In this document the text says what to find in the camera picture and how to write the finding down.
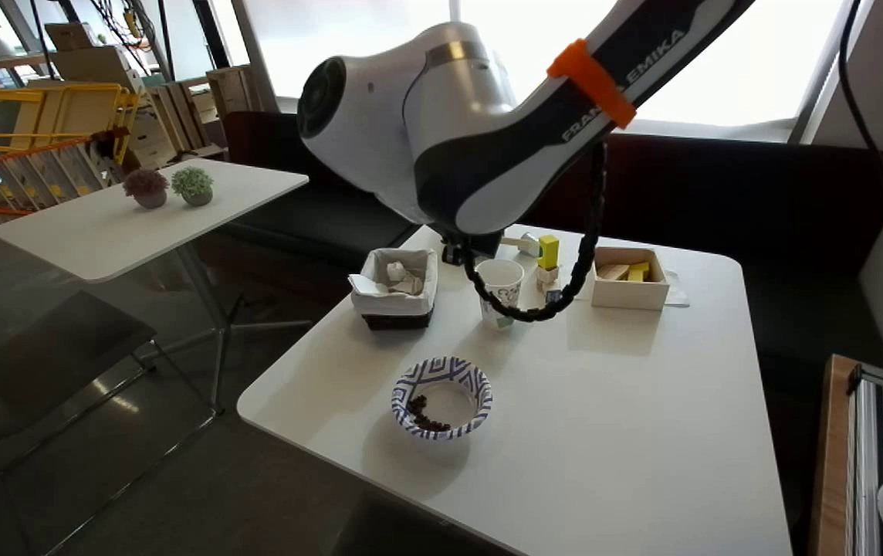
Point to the wooden half-cylinder block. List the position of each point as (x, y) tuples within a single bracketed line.
[(612, 270)]

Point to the black chair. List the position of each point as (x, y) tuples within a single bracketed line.
[(49, 351)]

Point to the green round ornament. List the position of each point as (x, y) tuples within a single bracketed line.
[(193, 186)]

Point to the yellow flat block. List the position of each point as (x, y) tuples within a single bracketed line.
[(640, 272)]

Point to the patterned paper coffee cup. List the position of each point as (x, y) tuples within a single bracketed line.
[(501, 296)]

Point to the white open box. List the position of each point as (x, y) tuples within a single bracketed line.
[(632, 299)]

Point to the orange railing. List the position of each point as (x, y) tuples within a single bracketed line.
[(10, 180)]

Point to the white side table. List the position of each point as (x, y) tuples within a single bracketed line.
[(135, 234)]

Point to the dark coffee beans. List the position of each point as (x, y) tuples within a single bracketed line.
[(425, 412)]

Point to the yellow metal rack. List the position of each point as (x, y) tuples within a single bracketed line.
[(49, 103)]

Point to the blue patterned paper bowl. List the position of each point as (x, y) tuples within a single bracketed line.
[(460, 387)]

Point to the wooden frame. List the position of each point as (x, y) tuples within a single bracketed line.
[(835, 466)]

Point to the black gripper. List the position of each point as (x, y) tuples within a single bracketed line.
[(464, 250)]

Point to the wooden crates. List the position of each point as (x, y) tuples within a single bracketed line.
[(183, 114)]

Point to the black sofa bench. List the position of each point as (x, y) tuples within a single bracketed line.
[(769, 206)]

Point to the white creamer capsule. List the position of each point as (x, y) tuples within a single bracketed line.
[(526, 245)]

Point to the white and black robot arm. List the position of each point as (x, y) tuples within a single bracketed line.
[(390, 114)]

